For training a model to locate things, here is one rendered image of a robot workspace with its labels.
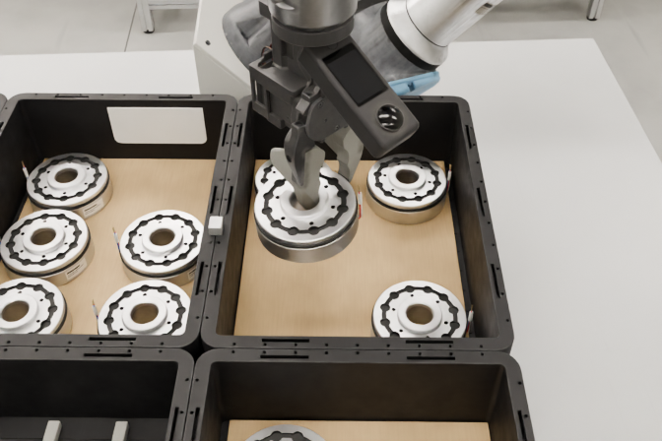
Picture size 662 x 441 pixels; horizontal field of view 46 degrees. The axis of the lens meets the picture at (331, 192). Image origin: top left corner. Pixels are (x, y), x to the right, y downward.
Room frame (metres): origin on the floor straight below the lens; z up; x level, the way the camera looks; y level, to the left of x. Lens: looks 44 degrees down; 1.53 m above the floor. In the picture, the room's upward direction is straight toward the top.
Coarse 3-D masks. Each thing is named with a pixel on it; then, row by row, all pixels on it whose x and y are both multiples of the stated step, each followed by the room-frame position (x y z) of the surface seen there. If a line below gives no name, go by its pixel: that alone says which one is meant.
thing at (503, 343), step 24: (408, 96) 0.82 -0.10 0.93; (432, 96) 0.82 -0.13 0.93; (456, 96) 0.82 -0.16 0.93; (240, 120) 0.77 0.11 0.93; (240, 144) 0.72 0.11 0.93; (480, 168) 0.68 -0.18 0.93; (480, 192) 0.64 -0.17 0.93; (480, 216) 0.60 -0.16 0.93; (216, 240) 0.56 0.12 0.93; (216, 264) 0.53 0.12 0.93; (216, 288) 0.51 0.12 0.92; (504, 288) 0.50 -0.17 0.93; (216, 312) 0.47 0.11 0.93; (504, 312) 0.47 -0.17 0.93; (216, 336) 0.44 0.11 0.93; (240, 336) 0.44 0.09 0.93; (264, 336) 0.44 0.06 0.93; (288, 336) 0.44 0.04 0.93; (504, 336) 0.44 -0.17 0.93
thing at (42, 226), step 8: (40, 224) 0.65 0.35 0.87; (48, 224) 0.65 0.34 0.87; (56, 224) 0.65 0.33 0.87; (32, 232) 0.63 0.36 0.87; (56, 232) 0.63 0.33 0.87; (64, 232) 0.64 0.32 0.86; (24, 240) 0.62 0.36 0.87; (56, 240) 0.62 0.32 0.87; (32, 248) 0.61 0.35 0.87; (40, 248) 0.61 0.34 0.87; (48, 248) 0.61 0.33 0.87; (56, 248) 0.61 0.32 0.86
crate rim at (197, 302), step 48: (48, 96) 0.82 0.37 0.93; (96, 96) 0.82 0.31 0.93; (144, 96) 0.82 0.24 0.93; (192, 96) 0.82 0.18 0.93; (192, 288) 0.50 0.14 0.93; (0, 336) 0.44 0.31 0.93; (48, 336) 0.44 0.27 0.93; (96, 336) 0.44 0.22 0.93; (144, 336) 0.44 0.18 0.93; (192, 336) 0.44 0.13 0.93
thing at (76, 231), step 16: (16, 224) 0.65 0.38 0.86; (32, 224) 0.65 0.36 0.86; (64, 224) 0.65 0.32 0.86; (80, 224) 0.65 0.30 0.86; (16, 240) 0.63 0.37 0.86; (64, 240) 0.63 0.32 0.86; (80, 240) 0.63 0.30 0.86; (16, 256) 0.60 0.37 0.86; (32, 256) 0.60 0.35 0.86; (48, 256) 0.60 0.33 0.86; (64, 256) 0.60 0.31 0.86; (32, 272) 0.58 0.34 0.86; (48, 272) 0.58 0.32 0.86
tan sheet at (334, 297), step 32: (256, 160) 0.81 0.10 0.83; (384, 224) 0.68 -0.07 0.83; (416, 224) 0.68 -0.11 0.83; (448, 224) 0.68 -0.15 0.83; (256, 256) 0.63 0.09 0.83; (352, 256) 0.63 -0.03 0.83; (384, 256) 0.63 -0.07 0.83; (416, 256) 0.63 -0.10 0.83; (448, 256) 0.63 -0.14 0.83; (256, 288) 0.58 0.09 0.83; (288, 288) 0.58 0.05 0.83; (320, 288) 0.58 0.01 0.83; (352, 288) 0.58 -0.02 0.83; (384, 288) 0.58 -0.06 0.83; (448, 288) 0.58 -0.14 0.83; (256, 320) 0.53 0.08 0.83; (288, 320) 0.53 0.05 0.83; (320, 320) 0.53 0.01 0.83; (352, 320) 0.53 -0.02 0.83
